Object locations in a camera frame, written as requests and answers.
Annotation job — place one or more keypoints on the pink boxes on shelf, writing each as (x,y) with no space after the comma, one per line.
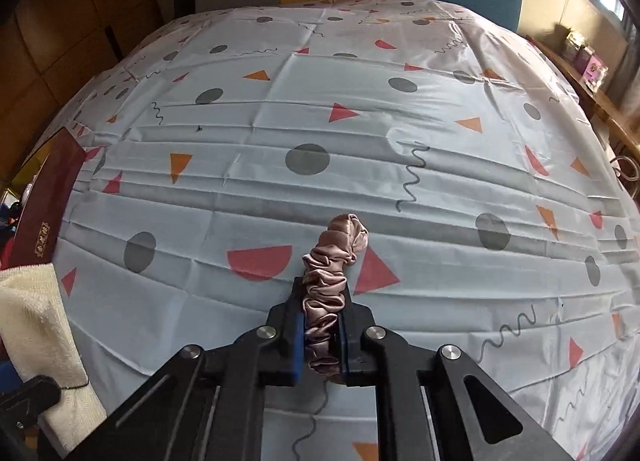
(597,75)

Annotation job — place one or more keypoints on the small purple box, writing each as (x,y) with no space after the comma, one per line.
(586,58)

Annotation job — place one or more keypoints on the cream mesh cloth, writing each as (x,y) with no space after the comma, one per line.
(35,321)

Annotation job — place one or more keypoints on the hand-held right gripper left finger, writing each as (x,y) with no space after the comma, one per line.
(299,356)

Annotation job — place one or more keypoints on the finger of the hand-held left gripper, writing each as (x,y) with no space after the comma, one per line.
(30,401)

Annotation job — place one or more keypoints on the wooden side table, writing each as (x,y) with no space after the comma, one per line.
(600,106)

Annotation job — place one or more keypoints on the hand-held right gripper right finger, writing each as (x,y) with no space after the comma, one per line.
(360,341)

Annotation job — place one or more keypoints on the white metal scroll frame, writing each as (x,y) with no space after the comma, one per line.
(627,173)

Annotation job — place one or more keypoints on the pink satin scrunchie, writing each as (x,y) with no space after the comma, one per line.
(325,291)

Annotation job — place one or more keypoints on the wooden wardrobe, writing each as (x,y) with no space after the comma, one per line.
(75,16)

